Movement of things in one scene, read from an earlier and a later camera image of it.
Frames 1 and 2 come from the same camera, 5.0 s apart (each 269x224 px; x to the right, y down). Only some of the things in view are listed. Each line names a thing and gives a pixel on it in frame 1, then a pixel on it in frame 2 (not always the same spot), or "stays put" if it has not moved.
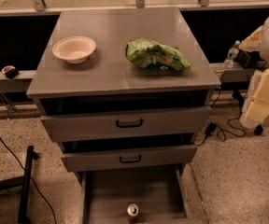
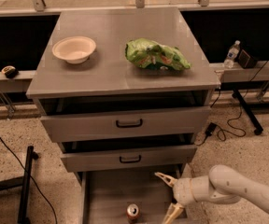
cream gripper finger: [258, 110] → [171, 181]
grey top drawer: [125, 124] stays put
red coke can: [133, 213] stays put
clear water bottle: [233, 52] stays put
